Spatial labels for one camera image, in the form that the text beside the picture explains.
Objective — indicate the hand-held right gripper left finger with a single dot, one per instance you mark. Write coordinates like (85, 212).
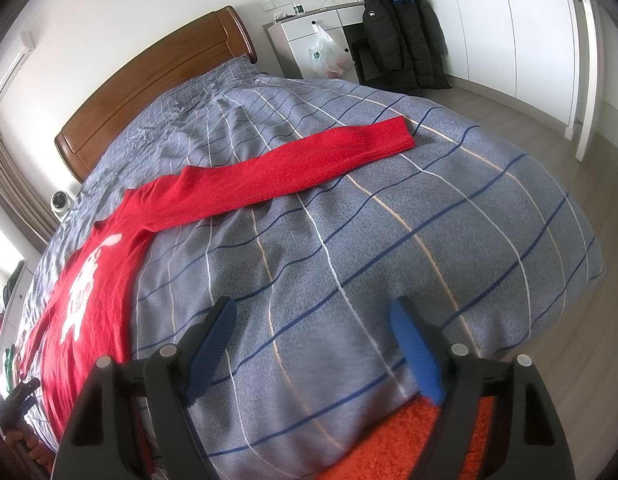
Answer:
(211, 350)

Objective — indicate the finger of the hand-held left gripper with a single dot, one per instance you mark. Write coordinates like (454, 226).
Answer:
(26, 389)

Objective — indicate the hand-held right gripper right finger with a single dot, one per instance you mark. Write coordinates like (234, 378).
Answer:
(419, 355)

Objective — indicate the red knit sweater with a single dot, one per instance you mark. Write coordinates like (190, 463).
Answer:
(109, 280)

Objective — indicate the person's left hand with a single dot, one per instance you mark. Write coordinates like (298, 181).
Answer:
(34, 452)

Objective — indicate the green cloth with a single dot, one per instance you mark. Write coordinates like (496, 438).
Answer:
(9, 365)

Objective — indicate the orange fleece garment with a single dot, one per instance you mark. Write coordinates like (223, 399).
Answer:
(389, 440)

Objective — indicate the bed with grey-blue sheet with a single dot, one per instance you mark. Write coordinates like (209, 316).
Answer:
(389, 220)

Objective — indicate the beige curtain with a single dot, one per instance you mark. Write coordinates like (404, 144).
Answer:
(14, 195)

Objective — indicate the wooden headboard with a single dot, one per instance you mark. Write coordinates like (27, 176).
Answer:
(154, 80)

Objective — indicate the white plastic bag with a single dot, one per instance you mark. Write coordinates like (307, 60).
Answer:
(326, 57)

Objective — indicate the black puffer jacket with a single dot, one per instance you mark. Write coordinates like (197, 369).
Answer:
(394, 40)

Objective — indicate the white air conditioner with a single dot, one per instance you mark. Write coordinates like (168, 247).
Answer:
(9, 72)

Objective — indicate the white nightstand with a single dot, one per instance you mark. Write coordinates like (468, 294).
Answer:
(294, 35)

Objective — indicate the white wardrobe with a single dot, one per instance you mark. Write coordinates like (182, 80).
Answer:
(489, 25)

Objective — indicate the white power strip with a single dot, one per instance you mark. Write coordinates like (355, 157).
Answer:
(275, 3)

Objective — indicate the small bottle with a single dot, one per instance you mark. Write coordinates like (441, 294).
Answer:
(296, 6)

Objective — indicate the white door frame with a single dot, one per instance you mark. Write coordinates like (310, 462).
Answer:
(589, 60)

